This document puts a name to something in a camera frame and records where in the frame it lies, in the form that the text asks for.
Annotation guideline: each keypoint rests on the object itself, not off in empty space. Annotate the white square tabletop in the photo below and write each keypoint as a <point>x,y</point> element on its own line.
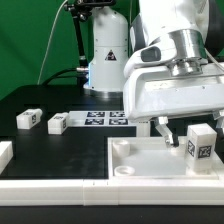
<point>149,158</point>

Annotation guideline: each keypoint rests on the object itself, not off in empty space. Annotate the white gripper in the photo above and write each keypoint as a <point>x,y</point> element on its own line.
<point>152,92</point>

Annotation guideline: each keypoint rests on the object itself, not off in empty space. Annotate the white U-shaped fence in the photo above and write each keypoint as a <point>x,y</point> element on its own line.
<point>115,191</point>

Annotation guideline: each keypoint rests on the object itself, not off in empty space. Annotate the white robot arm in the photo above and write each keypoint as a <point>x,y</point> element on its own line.
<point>163,62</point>

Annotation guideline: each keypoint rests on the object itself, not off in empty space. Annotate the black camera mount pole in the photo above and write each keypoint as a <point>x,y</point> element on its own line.
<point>80,11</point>

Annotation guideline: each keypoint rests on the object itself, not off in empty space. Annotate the white marker tag plate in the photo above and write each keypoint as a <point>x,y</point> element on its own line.
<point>98,119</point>

